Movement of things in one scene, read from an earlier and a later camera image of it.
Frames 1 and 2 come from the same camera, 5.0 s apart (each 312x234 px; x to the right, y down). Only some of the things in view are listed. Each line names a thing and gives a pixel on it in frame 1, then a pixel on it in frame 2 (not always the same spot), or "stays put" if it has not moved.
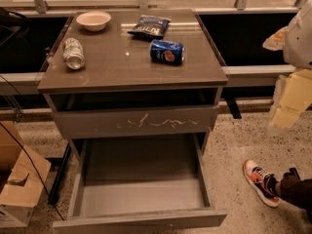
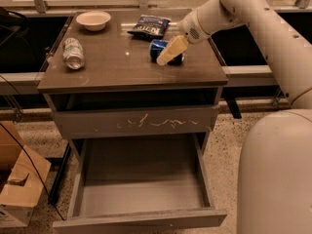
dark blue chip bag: (150, 27) stays put
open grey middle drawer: (153, 182) stays put
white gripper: (299, 42) → (190, 28)
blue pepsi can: (170, 53) stays put
